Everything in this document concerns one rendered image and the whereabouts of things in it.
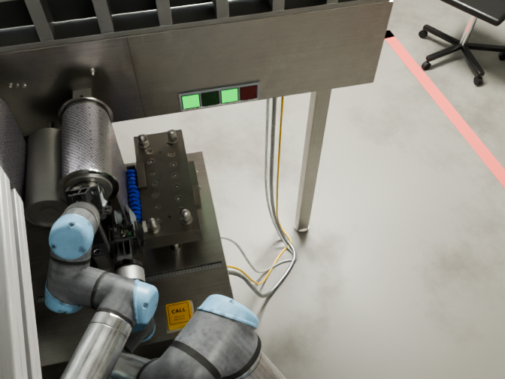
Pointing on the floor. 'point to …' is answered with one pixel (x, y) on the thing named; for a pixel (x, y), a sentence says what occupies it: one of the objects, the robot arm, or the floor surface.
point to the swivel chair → (495, 16)
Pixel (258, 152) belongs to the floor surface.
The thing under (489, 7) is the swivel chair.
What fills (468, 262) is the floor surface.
